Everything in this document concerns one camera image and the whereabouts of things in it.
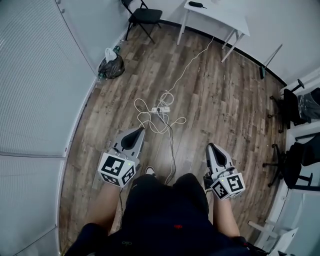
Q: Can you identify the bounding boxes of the white plastic bag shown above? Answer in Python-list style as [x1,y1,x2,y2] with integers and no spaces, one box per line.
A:
[104,47,119,62]

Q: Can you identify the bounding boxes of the black office chair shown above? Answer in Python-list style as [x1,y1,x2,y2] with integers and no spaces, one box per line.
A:
[266,78,320,133]
[262,136,320,191]

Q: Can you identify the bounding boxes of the person's left forearm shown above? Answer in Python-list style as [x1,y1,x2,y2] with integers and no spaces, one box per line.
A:
[83,181,126,236]

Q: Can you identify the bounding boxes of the black case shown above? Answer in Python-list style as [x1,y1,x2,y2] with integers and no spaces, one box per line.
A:
[188,1,208,10]

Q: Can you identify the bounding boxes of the grey charger cable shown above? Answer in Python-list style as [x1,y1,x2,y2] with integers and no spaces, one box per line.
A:
[163,116,177,186]

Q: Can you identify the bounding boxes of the black garbage bag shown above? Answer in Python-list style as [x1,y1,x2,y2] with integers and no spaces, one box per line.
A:
[97,54,126,80]

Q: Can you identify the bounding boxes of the person's right forearm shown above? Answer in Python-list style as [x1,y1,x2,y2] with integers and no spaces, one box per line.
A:
[212,196,242,238]

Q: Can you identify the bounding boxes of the white power strip cable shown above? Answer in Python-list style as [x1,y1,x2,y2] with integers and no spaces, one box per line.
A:
[158,35,215,108]

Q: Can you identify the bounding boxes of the person's black clothing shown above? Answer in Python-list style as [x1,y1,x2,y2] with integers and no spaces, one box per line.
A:
[61,172,253,256]

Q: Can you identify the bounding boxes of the white table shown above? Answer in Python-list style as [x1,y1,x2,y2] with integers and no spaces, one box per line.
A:
[176,0,251,64]

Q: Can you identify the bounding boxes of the green broom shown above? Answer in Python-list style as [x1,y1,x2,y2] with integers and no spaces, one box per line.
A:
[258,43,284,80]

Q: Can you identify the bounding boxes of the black folding chair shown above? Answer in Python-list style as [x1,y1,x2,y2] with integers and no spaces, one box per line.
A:
[121,0,164,44]

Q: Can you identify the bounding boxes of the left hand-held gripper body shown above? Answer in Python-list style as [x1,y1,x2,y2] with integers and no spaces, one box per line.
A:
[97,126,146,189]

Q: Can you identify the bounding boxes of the white looped cable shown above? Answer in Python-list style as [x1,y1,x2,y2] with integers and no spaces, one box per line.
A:
[134,97,187,135]

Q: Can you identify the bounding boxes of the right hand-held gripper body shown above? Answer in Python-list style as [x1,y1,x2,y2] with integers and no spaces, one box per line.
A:
[203,142,247,202]

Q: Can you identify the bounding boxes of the plastic wrapped bundle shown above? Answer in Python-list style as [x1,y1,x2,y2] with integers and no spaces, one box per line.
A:
[296,87,320,124]

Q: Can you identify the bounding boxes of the white frame furniture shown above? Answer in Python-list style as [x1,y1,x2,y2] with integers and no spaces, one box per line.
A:
[247,219,300,254]

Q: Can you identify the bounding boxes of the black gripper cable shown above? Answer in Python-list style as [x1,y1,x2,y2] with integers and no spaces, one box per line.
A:
[118,187,124,230]

